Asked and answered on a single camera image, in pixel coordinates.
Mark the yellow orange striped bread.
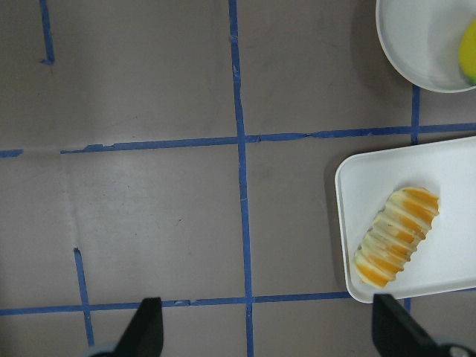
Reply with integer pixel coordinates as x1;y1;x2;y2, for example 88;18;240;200
353;187;440;289

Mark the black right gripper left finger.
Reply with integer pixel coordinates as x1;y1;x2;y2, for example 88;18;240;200
112;297;164;357

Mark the white bowl with lemon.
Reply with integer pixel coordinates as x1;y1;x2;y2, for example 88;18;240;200
376;1;475;94

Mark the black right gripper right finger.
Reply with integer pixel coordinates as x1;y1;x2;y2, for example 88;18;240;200
372;294;446;356

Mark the white rectangular tray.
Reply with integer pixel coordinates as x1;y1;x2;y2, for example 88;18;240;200
335;137;475;303

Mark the yellow lemon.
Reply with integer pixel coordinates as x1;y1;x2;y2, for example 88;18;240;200
458;20;476;86

